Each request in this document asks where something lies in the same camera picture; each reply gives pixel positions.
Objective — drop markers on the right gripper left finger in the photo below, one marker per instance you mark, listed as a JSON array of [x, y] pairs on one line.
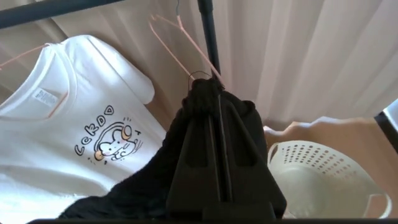
[[192, 174]]

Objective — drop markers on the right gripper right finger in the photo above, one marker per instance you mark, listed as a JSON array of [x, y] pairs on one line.
[[248, 174]]

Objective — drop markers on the black shorts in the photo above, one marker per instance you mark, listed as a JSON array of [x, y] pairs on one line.
[[149, 186]]

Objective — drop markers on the pink clothes hanger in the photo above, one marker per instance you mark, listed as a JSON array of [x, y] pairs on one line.
[[18, 57], [192, 45]]

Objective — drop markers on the white printed t-shirt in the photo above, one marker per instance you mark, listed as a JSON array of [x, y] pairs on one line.
[[62, 155]]

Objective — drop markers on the white laundry basket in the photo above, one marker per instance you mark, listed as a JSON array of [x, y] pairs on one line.
[[311, 180]]

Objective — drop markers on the black clothes rack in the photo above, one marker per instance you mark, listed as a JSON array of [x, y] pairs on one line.
[[210, 37]]

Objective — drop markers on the beige curtain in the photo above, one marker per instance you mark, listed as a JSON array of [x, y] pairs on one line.
[[295, 56]]

